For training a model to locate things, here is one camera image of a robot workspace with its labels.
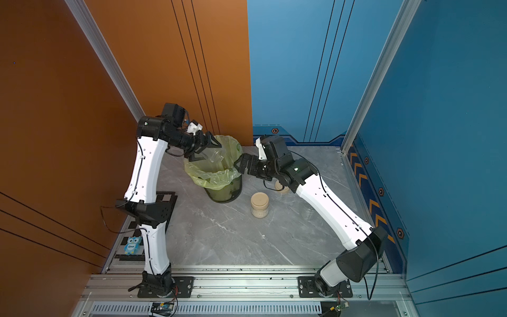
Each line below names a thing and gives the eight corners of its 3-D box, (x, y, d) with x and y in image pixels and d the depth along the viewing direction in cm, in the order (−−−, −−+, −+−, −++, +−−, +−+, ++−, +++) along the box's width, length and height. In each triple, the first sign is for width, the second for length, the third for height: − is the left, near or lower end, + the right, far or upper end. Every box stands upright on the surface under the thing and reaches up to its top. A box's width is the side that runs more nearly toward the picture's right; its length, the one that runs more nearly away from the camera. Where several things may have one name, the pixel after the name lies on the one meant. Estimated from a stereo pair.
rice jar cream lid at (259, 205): (252, 218, 93) (250, 206, 84) (252, 204, 98) (251, 191, 89) (268, 218, 93) (269, 206, 84) (268, 204, 98) (268, 191, 89)
